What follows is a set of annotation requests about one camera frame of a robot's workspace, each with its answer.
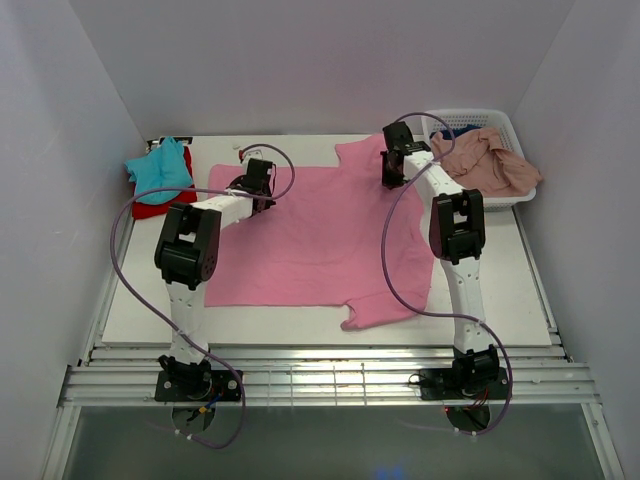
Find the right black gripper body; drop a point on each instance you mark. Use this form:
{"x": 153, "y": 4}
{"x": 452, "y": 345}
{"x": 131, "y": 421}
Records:
{"x": 390, "y": 177}

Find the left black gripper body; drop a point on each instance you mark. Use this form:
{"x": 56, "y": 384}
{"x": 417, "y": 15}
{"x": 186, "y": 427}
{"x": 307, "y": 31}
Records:
{"x": 268, "y": 203}

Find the pink t shirt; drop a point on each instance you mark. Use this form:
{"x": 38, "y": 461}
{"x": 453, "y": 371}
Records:
{"x": 338, "y": 238}

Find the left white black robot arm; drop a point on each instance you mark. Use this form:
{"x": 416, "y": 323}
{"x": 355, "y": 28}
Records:
{"x": 187, "y": 255}

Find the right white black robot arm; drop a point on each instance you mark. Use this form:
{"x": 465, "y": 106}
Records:
{"x": 456, "y": 237}

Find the blue t shirt in basket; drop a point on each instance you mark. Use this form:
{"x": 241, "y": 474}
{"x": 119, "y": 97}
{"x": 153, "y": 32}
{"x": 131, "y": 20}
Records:
{"x": 455, "y": 133}

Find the beige t shirt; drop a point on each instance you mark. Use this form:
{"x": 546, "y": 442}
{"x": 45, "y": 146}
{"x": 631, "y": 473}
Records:
{"x": 480, "y": 161}

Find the teal folded t shirt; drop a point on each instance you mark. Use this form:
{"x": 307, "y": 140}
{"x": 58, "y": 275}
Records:
{"x": 160, "y": 176}

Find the red folded t shirt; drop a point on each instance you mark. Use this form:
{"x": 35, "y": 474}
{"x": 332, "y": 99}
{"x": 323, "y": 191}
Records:
{"x": 142, "y": 211}

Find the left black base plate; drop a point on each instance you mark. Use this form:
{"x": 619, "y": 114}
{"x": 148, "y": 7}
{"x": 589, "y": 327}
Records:
{"x": 220, "y": 384}

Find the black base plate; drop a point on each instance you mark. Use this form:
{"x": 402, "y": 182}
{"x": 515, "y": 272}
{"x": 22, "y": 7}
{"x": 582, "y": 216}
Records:
{"x": 220, "y": 384}
{"x": 440, "y": 384}

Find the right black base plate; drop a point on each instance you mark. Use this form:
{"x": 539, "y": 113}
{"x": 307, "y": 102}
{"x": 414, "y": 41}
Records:
{"x": 440, "y": 384}

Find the aluminium frame rail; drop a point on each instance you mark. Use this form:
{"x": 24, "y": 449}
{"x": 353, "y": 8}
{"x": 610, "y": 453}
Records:
{"x": 333, "y": 377}

